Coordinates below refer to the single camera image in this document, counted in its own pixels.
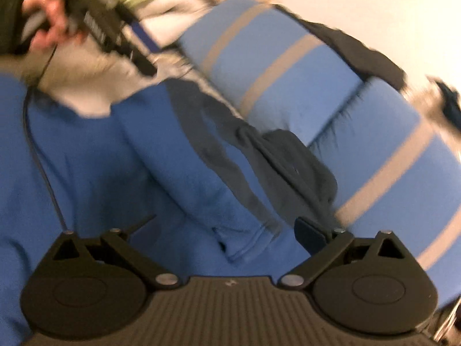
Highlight black thin cable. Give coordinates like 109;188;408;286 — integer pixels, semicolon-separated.
22;42;70;232

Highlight navy pink folded clothes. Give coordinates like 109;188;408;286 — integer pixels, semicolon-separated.
435;80;461;131

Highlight person left hand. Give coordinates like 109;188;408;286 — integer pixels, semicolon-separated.
21;0;88;51

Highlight blue striped pillow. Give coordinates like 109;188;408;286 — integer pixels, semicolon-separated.
179;0;362;144
312;78;460;305

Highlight grey quilted bedspread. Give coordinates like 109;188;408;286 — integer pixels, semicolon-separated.
0;39;203;118

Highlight silver patterned cushion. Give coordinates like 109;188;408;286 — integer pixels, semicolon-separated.
401;75;460;160

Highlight blue navy fleece jacket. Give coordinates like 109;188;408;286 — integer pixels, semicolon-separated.
1;75;337;345

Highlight right blue striped pillow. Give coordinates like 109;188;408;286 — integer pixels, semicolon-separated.
312;78;460;305

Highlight left blue striped pillow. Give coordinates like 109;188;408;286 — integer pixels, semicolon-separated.
179;0;362;144

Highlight black garment behind pillows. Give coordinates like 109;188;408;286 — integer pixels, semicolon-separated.
275;5;406;91

